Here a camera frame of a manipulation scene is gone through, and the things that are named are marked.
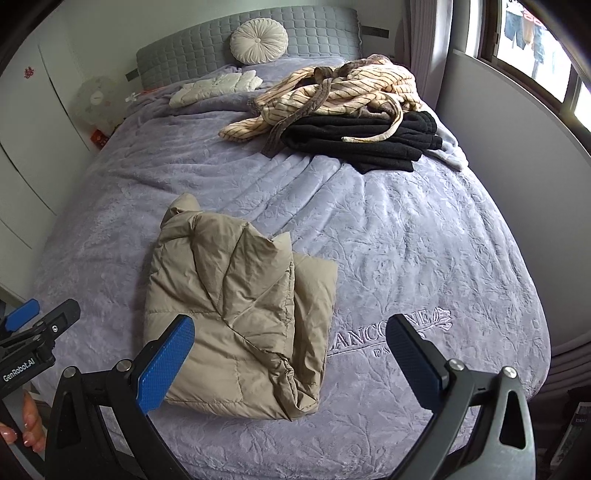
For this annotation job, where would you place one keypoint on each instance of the person's left hand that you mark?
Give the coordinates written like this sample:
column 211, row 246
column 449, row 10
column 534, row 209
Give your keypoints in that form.
column 34, row 435

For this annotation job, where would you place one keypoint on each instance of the grey quilted headboard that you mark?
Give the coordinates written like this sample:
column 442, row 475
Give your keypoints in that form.
column 312, row 31

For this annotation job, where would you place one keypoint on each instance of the red small box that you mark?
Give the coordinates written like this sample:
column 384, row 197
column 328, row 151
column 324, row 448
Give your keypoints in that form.
column 99, row 139

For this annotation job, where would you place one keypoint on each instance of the white electric fan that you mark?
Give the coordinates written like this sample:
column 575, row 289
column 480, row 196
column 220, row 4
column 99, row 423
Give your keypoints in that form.
column 100, row 102

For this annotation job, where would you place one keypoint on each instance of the cream quilted folded garment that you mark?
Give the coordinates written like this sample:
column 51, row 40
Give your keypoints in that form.
column 227, row 83

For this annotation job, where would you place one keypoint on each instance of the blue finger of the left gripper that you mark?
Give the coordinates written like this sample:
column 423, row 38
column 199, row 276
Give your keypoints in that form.
column 19, row 317

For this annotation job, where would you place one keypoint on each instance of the round cream pleated cushion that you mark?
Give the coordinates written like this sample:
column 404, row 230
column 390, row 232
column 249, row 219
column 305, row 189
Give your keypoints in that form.
column 258, row 41

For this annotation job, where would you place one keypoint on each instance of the window with dark frame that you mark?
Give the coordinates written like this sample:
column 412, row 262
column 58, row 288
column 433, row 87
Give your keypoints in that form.
column 516, row 43

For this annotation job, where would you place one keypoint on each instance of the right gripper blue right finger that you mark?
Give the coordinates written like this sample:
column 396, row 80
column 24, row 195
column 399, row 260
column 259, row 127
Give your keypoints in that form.
column 440, row 387

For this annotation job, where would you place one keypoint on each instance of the beige striped plush robe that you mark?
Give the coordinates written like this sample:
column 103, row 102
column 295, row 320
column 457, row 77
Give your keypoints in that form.
column 371, row 86

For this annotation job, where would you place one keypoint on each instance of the light grey cloth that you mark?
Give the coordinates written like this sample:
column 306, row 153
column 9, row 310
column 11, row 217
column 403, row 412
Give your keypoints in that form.
column 451, row 153

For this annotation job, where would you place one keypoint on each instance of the grey curtain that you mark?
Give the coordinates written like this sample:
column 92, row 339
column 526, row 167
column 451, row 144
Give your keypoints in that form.
column 430, row 27

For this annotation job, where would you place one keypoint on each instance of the grey radiator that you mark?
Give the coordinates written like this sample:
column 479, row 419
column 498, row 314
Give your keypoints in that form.
column 569, row 369

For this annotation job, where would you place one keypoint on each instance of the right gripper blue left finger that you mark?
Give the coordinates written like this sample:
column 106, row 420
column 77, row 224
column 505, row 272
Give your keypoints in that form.
column 136, row 387

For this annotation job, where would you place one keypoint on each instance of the lavender embossed bed blanket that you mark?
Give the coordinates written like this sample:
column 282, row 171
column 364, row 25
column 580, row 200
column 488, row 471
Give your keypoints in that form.
column 430, row 243

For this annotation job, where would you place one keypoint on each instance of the beige puffer jacket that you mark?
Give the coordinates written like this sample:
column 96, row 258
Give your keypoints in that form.
column 262, row 314

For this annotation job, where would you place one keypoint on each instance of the black folded fleece garment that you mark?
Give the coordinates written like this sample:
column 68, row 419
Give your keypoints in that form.
column 365, row 136

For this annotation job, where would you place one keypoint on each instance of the white wardrobe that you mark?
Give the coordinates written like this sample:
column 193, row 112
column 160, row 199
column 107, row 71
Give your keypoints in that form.
column 42, row 159

